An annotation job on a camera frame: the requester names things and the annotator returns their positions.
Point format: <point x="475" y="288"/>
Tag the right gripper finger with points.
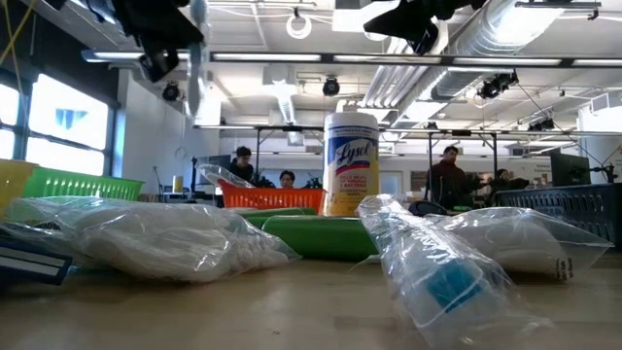
<point x="425" y="36"/>

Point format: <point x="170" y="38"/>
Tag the blue toothbrush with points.
<point x="196" y="73"/>
<point x="447" y="282"/>
<point x="218" y="174"/>

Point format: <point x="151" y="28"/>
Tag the green plastic basket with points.
<point x="82" y="185"/>

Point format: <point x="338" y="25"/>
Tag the bag of cotton balls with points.
<point x="155" y="238"/>
<point x="525" y="238"/>

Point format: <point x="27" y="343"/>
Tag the black plastic basket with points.
<point x="573" y="209"/>

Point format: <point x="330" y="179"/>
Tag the long ceiling light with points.
<point x="597" y="62"/>
<point x="505" y="61"/>
<point x="267" y="57"/>

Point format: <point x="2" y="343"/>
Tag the window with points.
<point x="68" y="126"/>

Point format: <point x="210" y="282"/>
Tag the person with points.
<point x="242" y="167"/>
<point x="447" y="182"/>
<point x="505" y="184"/>
<point x="287" y="180"/>

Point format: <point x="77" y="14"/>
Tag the Lysol wipes canister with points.
<point x="351" y="165"/>

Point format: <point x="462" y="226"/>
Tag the dark screen on stand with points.
<point x="214" y="163"/>

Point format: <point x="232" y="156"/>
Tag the yellow cup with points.
<point x="178" y="185"/>

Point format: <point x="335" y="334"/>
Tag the black computer monitor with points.
<point x="571" y="170"/>

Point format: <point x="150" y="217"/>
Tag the yellow plastic basket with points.
<point x="14" y="177"/>

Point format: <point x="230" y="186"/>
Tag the orange plastic basket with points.
<point x="272" y="198"/>

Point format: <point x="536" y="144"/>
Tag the bag of black combs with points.
<point x="29" y="262"/>

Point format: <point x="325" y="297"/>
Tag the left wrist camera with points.
<point x="155" y="65"/>

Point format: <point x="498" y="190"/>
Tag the round black ceiling camera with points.
<point x="331" y="87"/>
<point x="170" y="92"/>

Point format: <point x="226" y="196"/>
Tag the silver ventilation duct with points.
<point x="505" y="29"/>

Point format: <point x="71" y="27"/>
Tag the black frame clamp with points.
<point x="427" y="208"/>

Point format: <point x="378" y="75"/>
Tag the black camera stand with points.
<point x="605" y="171"/>

